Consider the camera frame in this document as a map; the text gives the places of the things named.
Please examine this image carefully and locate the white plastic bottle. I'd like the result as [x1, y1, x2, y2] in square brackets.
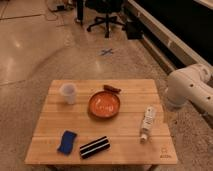
[140, 106, 156, 142]

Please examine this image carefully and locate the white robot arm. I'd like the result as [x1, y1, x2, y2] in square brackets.
[166, 63, 213, 117]

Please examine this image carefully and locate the brown sausage-shaped object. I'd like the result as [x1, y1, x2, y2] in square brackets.
[103, 85, 121, 93]

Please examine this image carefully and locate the orange round plate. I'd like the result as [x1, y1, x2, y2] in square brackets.
[88, 91, 120, 118]

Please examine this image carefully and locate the translucent plastic cup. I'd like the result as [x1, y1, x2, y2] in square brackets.
[59, 83, 77, 105]

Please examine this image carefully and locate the wooden table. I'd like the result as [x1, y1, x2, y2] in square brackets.
[25, 79, 177, 166]

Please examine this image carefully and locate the black box on floor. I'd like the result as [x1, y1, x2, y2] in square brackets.
[126, 22, 143, 40]

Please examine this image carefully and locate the blue sponge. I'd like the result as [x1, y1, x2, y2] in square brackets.
[58, 131, 77, 155]

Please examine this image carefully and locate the black white striped block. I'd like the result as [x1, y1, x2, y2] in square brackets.
[79, 136, 110, 159]

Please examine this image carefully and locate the black office chair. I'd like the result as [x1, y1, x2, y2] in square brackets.
[85, 0, 125, 38]

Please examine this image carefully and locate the long wall bench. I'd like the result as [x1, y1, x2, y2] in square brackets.
[123, 0, 213, 91]

